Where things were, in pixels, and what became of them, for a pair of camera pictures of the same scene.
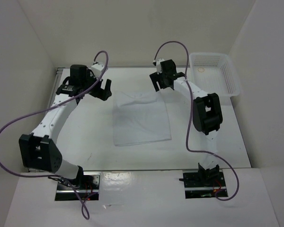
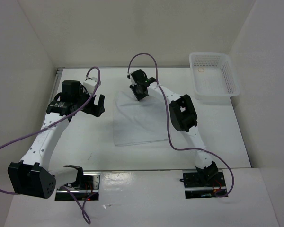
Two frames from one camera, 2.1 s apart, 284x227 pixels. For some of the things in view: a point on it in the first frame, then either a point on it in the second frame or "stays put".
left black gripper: [102, 94] to [96, 110]
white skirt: [139, 117] stays put
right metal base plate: [203, 185] stays put
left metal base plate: [89, 190] stays put
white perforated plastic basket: [215, 74] stays put
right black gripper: [155, 78] to [139, 97]
